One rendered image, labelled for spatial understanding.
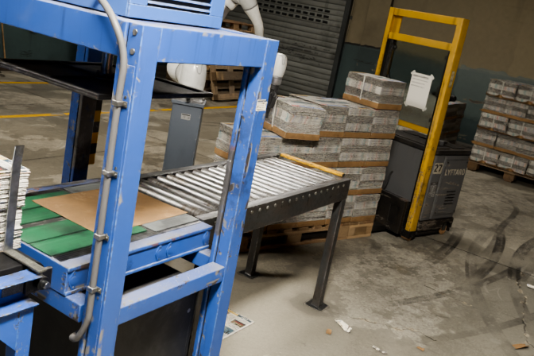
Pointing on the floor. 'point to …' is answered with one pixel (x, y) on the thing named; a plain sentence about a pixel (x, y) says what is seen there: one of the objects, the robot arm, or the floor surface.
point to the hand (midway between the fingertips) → (266, 112)
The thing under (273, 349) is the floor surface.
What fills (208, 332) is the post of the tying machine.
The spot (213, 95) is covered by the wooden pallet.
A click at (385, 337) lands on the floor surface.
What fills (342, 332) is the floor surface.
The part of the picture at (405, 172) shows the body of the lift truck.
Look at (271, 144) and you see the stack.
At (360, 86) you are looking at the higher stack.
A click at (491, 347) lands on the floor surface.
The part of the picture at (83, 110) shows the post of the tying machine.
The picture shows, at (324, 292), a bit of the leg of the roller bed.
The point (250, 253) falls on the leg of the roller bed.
